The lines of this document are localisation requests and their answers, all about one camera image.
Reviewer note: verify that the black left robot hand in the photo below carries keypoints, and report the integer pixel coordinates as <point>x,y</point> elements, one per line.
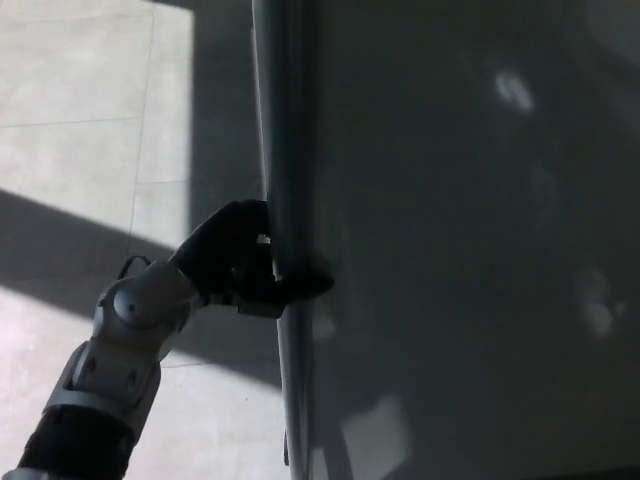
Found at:
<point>225,255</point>

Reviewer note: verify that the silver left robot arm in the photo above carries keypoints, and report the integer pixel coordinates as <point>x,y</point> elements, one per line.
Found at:
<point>120,340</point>

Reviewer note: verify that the grey glossy appliance door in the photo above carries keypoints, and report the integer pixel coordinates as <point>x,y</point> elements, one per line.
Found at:
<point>450,225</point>

